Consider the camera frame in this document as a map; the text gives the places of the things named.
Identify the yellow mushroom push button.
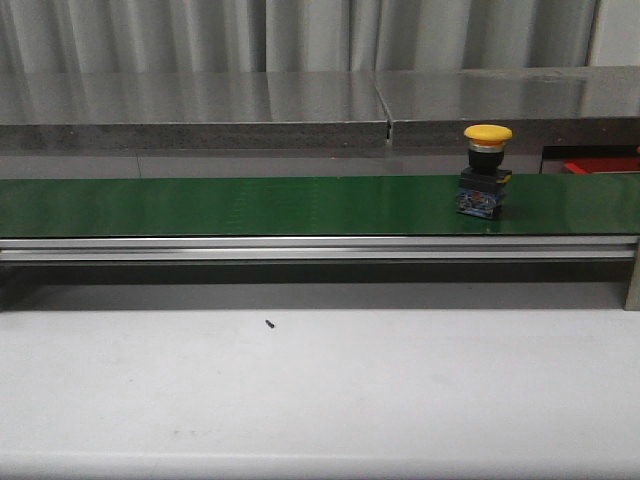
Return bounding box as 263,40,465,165
456,124,513,220

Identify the grey stone counter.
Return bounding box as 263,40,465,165
1,67,639,178

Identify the green conveyor belt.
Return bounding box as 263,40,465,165
1,174,639,310

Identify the red plastic tray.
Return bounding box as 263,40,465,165
563,157,640,174

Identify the white curtain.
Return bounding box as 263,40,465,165
0,0,640,74

